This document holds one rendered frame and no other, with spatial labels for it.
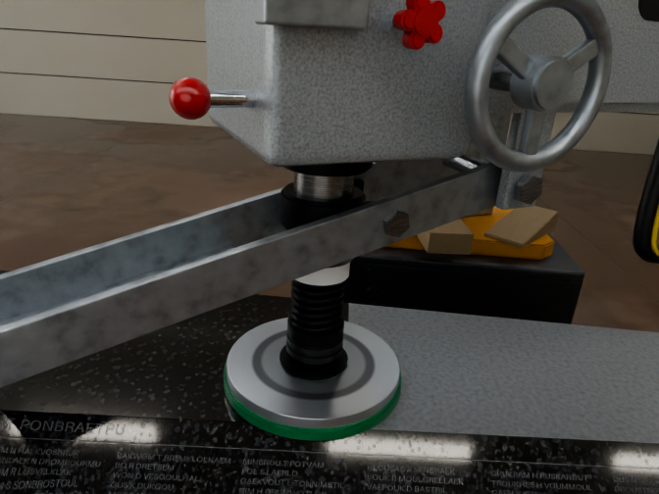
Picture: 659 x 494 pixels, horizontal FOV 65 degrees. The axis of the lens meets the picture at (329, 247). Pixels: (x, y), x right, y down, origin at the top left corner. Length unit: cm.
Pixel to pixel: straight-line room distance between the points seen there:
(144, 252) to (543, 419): 49
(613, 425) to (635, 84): 38
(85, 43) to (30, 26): 65
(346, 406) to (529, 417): 22
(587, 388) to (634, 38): 42
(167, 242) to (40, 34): 697
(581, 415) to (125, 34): 675
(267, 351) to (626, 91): 50
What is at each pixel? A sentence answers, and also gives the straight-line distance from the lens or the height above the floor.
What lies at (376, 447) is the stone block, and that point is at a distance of 62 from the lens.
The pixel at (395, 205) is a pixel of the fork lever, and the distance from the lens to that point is 54.
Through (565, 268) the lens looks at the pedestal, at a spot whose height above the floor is 74.
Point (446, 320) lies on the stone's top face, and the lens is 84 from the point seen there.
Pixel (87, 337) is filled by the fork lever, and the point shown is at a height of 97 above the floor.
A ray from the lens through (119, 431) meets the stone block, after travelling 64.
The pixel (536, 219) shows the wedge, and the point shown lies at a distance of 142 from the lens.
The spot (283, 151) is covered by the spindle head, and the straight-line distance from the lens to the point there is 42.
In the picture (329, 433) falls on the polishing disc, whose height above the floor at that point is 83.
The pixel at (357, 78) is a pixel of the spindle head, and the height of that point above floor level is 119.
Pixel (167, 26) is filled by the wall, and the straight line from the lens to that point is 692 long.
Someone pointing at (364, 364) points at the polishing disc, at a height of 85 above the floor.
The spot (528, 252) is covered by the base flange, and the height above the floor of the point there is 76.
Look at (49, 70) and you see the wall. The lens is 751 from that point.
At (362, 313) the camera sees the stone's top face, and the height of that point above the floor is 82.
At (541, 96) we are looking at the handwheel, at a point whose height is 119.
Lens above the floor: 123
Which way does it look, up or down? 23 degrees down
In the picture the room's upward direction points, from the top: 4 degrees clockwise
